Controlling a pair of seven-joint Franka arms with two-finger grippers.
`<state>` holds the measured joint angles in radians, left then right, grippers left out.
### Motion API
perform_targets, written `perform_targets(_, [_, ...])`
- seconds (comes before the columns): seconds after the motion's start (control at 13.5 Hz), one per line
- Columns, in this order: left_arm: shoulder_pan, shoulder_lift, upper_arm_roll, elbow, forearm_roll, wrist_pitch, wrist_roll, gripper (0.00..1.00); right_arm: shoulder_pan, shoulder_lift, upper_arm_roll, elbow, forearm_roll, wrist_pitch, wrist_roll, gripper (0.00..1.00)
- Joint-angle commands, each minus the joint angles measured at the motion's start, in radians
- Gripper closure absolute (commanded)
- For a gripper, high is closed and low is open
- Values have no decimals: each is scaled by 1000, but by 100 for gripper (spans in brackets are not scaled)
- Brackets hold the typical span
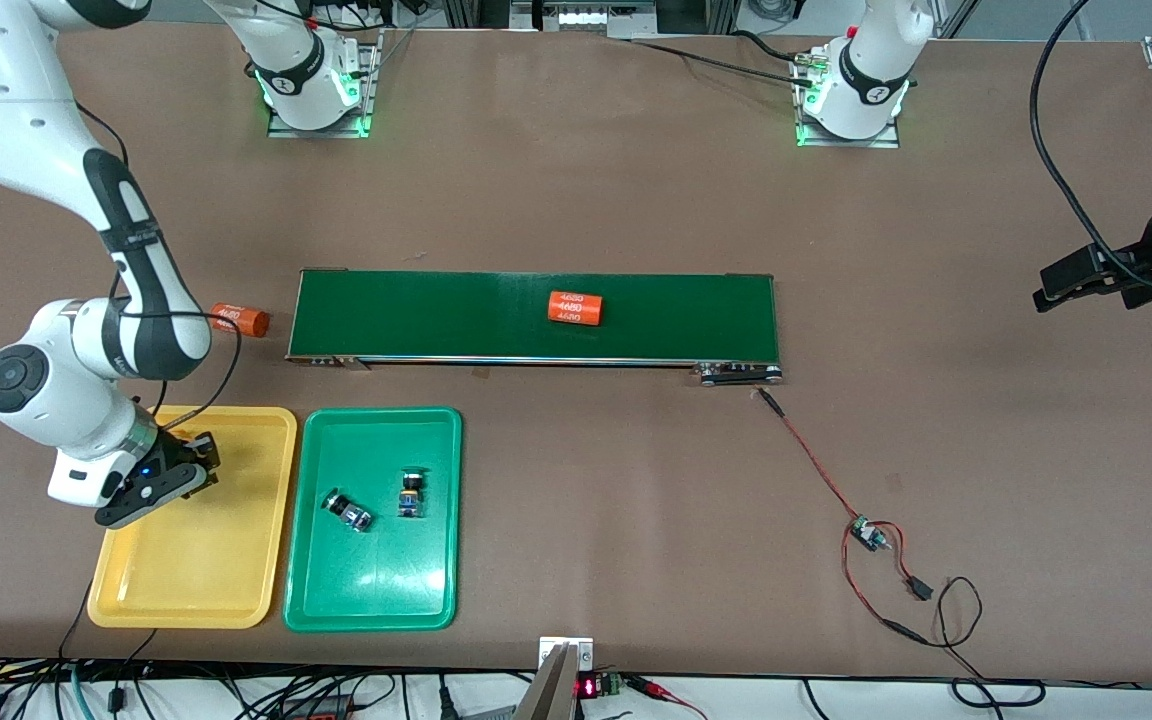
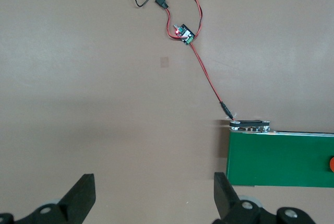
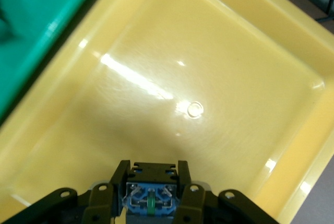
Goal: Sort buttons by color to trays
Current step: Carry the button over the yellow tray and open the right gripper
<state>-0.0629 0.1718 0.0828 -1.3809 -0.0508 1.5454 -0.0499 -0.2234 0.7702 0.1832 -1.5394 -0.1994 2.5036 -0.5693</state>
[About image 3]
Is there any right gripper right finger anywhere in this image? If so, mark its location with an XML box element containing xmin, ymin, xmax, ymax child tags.
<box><xmin>174</xmin><ymin>160</ymin><xmax>280</xmax><ymax>224</ymax></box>

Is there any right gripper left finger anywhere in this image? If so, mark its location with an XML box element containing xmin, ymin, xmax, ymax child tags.
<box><xmin>0</xmin><ymin>159</ymin><xmax>131</xmax><ymax>224</ymax></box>

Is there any yellow push button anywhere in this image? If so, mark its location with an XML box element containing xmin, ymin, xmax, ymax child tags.
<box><xmin>120</xmin><ymin>161</ymin><xmax>183</xmax><ymax>224</ymax></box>

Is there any yellow plastic tray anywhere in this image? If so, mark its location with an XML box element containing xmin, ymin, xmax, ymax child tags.
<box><xmin>0</xmin><ymin>0</ymin><xmax>334</xmax><ymax>224</ymax></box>

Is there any green plastic tray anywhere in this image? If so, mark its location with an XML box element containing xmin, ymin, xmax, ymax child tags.
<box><xmin>0</xmin><ymin>0</ymin><xmax>104</xmax><ymax>116</ymax></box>

